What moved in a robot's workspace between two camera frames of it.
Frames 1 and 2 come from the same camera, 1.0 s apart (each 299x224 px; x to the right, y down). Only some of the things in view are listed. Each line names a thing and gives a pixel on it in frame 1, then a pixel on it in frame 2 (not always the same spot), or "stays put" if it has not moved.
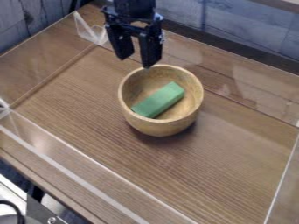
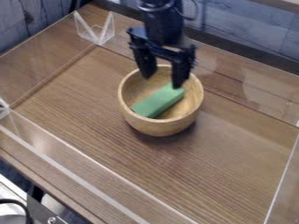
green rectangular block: (159, 101) stays put
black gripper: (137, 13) → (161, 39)
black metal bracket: (40, 212) stays put
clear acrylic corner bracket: (95, 33) stays put
